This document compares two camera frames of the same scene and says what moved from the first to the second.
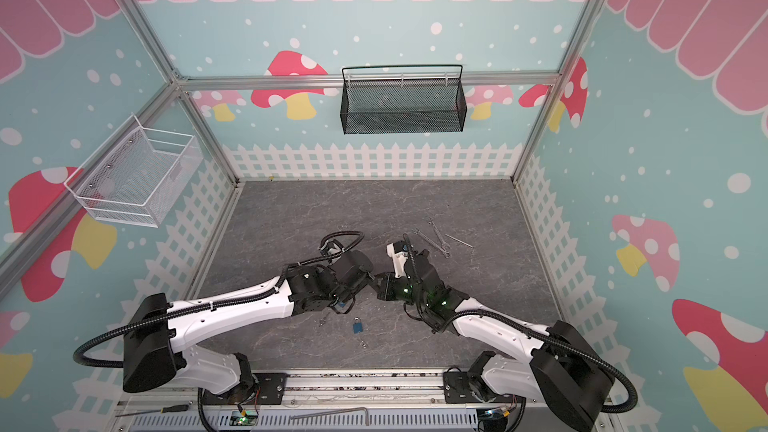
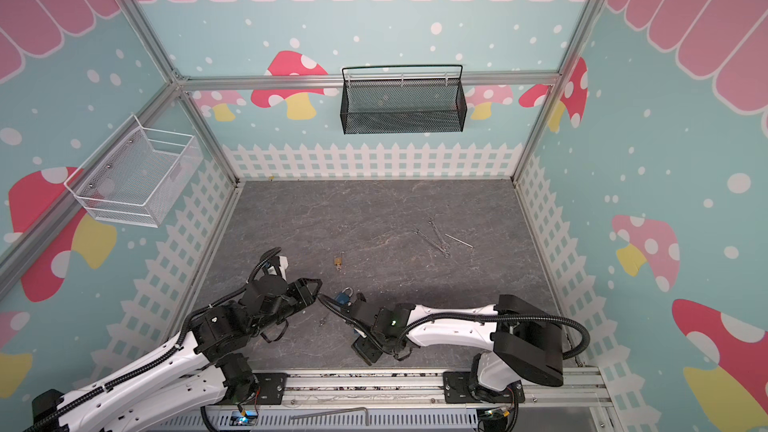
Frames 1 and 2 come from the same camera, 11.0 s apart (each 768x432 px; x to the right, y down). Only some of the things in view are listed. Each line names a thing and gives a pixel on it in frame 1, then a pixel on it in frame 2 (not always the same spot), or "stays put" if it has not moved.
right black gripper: (390, 284) to (357, 313)
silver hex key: (458, 240) stays put
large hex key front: (333, 412) stays put
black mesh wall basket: (403, 98) stays put
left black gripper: (369, 277) to (301, 292)
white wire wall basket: (131, 175) stays put
